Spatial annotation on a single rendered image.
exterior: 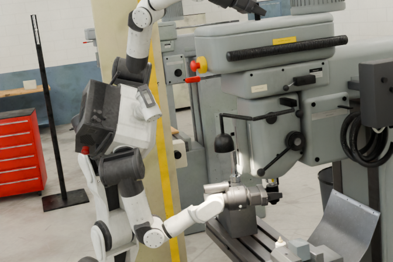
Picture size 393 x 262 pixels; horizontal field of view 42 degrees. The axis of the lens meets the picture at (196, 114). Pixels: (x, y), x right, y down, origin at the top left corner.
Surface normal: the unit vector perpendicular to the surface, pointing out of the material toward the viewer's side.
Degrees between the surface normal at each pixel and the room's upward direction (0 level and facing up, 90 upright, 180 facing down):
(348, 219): 63
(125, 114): 57
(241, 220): 90
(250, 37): 90
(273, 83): 90
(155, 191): 90
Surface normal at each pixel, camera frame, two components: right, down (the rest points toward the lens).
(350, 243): -0.75, -0.56
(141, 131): 0.46, -0.45
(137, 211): 0.12, 0.30
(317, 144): 0.33, 0.15
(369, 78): -0.94, 0.17
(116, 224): 0.59, -0.07
